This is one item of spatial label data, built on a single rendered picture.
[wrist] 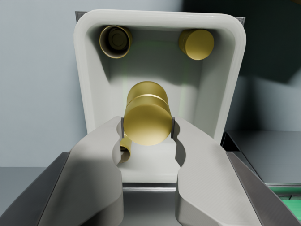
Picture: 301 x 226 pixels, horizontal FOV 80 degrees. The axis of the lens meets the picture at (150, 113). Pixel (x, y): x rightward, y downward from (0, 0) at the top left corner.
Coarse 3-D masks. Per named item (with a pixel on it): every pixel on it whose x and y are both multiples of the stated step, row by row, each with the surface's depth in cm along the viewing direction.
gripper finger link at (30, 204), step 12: (60, 156) 9; (48, 168) 8; (60, 168) 8; (36, 180) 7; (48, 180) 7; (24, 192) 7; (36, 192) 7; (48, 192) 7; (12, 204) 6; (24, 204) 6; (36, 204) 6; (12, 216) 6; (24, 216) 6; (36, 216) 6
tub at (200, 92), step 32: (96, 32) 20; (160, 32) 24; (224, 32) 19; (96, 64) 21; (128, 64) 26; (160, 64) 26; (192, 64) 26; (224, 64) 20; (96, 96) 22; (192, 96) 28; (224, 96) 21; (128, 160) 29; (160, 160) 29
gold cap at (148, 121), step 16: (128, 96) 15; (144, 96) 12; (160, 96) 13; (128, 112) 12; (144, 112) 12; (160, 112) 12; (128, 128) 12; (144, 128) 12; (160, 128) 12; (144, 144) 13
